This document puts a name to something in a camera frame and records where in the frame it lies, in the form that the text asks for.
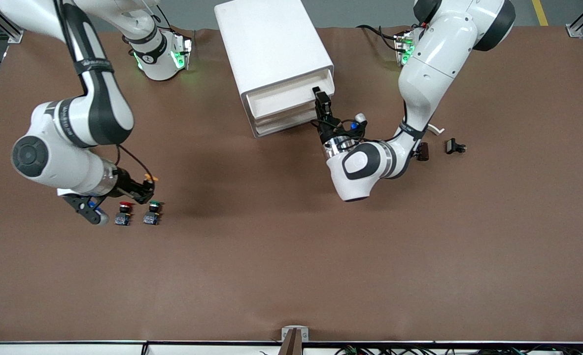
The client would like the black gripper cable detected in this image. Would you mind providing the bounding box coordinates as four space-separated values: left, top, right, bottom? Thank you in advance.
115 144 155 184
311 118 368 148

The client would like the silver base connector plate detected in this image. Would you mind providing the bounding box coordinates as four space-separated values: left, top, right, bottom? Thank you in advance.
394 31 416 68
172 32 194 71

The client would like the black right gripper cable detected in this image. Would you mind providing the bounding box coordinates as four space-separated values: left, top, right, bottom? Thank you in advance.
115 144 155 184

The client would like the brown bar under bracket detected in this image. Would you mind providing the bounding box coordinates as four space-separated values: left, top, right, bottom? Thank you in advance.
277 329 303 355

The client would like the white tray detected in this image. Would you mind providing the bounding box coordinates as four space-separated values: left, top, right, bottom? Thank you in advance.
244 69 335 120

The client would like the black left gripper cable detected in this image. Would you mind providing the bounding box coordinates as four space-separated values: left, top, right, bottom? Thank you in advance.
311 118 368 148

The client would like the silver table edge bracket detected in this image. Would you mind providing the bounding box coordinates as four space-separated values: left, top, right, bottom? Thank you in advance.
281 325 309 342

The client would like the green push button switch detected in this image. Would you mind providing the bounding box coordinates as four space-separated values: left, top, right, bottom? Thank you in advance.
142 200 164 226

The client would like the red push button switch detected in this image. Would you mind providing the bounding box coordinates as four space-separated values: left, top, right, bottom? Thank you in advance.
114 201 134 226

